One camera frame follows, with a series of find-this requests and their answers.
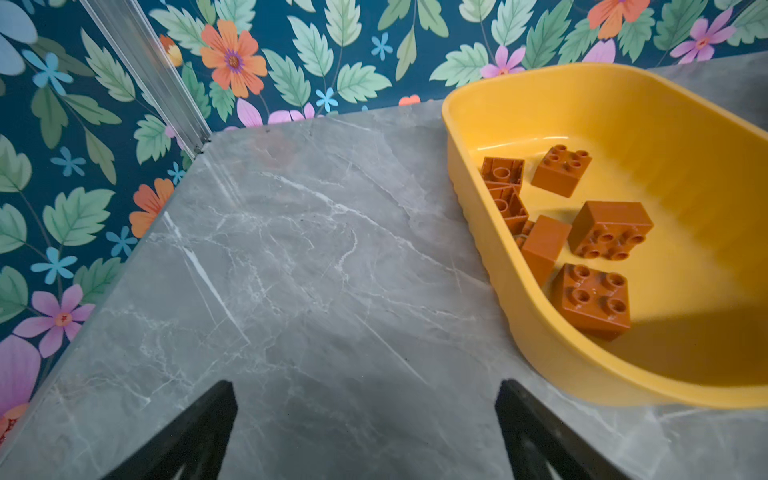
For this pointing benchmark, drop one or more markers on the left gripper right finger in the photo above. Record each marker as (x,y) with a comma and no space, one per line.
(538,443)

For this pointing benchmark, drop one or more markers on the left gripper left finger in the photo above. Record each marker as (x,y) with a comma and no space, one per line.
(192,446)

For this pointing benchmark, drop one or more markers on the orange small brick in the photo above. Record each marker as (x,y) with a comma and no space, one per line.
(498,172)
(511,208)

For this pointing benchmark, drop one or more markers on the yellow bin back left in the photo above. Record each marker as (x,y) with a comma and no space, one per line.
(697,284)

